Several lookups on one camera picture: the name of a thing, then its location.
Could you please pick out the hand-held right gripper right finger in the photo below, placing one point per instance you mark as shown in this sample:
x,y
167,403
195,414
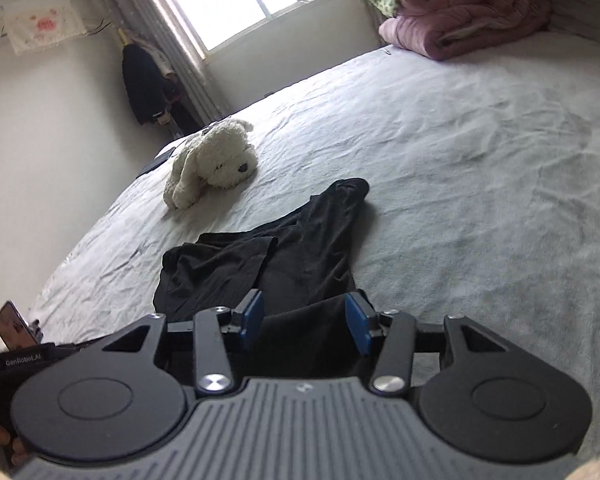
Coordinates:
x,y
357,322

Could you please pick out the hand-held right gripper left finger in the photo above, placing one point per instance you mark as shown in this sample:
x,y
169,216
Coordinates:
x,y
254,320

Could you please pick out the black t-shirt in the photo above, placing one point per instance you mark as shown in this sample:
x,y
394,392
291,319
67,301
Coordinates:
x,y
305,260

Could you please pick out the person's right forearm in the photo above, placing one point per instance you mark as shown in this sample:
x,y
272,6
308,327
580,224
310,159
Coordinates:
x,y
597,470

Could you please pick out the smartphone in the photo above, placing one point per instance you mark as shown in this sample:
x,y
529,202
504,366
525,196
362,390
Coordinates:
x,y
12,327

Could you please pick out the white plush dog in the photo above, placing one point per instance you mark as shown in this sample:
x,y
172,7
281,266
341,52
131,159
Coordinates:
x,y
205,160

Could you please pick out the dark tablet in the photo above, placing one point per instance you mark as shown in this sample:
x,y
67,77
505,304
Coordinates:
x,y
155,165

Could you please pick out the bed with grey sheet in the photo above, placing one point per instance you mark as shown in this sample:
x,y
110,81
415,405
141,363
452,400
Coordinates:
x,y
455,160

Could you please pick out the dark hanging jacket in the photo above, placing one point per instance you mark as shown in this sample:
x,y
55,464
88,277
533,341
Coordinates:
x,y
140,85

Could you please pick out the grey star curtain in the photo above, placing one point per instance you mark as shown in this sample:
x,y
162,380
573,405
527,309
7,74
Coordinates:
x,y
180,60

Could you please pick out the light hanging garment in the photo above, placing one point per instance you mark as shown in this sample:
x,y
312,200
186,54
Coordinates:
x,y
162,65

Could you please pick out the window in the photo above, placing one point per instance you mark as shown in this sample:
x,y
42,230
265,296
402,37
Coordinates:
x,y
240,0

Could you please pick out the pink folded quilt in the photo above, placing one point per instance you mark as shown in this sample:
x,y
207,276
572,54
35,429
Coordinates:
x,y
470,5

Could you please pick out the printed wall cloth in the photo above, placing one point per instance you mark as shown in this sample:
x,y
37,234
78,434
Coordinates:
x,y
40,25

